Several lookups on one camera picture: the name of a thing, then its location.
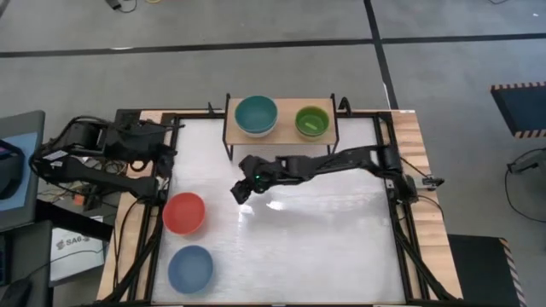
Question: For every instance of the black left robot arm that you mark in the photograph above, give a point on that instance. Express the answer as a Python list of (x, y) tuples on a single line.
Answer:
[(85, 170)]

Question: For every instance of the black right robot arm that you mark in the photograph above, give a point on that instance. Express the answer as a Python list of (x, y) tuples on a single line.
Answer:
[(341, 160)]

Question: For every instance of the white plastic bowl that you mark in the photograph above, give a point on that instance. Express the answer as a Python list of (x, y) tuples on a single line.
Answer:
[(258, 134)]

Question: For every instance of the grey floor device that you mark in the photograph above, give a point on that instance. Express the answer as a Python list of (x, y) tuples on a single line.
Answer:
[(526, 162)]

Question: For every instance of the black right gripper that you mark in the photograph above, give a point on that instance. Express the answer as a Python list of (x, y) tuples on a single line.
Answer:
[(260, 170)]

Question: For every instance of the black frame clamp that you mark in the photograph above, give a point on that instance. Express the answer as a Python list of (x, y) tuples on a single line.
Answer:
[(344, 106)]

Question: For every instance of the black metal table frame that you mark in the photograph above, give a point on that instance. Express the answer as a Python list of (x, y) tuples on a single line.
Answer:
[(153, 277)]

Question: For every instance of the blue plastic bowl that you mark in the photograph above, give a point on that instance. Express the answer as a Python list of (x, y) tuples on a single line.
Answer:
[(190, 269)]

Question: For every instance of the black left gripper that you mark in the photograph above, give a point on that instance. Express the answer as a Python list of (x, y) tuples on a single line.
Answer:
[(141, 140)]

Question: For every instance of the red plastic bowl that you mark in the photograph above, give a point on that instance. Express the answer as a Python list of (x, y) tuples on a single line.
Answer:
[(183, 213)]

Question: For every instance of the dark mat with hazard stripes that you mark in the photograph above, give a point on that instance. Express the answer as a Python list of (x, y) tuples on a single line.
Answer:
[(478, 273), (520, 106)]

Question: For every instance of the wooden shelf with black frame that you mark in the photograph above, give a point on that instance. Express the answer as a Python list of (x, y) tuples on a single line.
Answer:
[(286, 128)]

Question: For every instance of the black computer mouse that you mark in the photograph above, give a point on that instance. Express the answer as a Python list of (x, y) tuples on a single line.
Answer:
[(17, 294)]

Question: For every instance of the black side desk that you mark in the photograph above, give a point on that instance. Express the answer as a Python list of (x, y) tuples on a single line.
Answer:
[(72, 219)]

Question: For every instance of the teal plastic bowl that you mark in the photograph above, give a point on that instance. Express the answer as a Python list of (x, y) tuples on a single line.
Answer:
[(256, 113)]

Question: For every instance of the green plastic bowl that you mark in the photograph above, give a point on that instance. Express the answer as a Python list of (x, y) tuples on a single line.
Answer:
[(305, 117)]

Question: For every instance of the white paper with print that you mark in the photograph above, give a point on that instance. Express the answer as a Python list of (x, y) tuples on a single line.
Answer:
[(72, 256)]

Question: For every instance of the orange connector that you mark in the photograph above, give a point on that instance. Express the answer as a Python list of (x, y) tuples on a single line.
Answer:
[(78, 199)]

